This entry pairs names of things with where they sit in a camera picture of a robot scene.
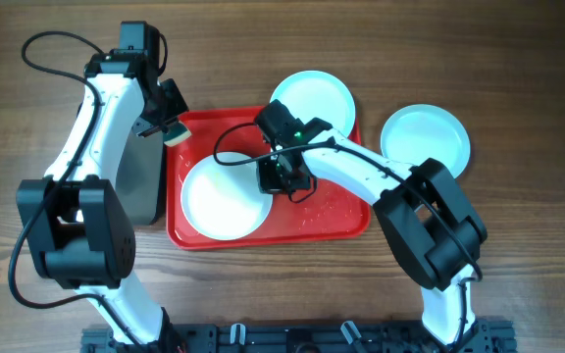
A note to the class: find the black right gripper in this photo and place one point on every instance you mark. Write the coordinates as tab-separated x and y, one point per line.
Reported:
268	183

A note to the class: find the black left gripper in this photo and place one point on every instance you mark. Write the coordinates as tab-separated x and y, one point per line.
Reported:
179	106

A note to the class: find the green and yellow sponge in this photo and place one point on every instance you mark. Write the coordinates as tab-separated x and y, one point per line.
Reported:
176	134

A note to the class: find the white plate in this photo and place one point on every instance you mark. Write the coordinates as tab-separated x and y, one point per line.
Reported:
220	197

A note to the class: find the pale green plate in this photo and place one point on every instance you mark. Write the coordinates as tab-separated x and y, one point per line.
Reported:
421	131

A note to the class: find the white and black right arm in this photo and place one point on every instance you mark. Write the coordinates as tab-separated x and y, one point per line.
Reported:
431	227

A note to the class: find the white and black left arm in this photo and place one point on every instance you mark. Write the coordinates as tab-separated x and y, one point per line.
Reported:
78	219

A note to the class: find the red plastic tray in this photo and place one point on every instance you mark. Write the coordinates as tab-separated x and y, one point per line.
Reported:
330	213

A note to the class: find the black water tray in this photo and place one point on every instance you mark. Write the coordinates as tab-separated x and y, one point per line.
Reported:
132	163

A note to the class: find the pale blue rear plate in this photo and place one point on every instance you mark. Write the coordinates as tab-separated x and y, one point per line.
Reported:
317	94

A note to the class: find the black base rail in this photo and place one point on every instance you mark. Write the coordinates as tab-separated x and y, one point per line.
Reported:
396	336

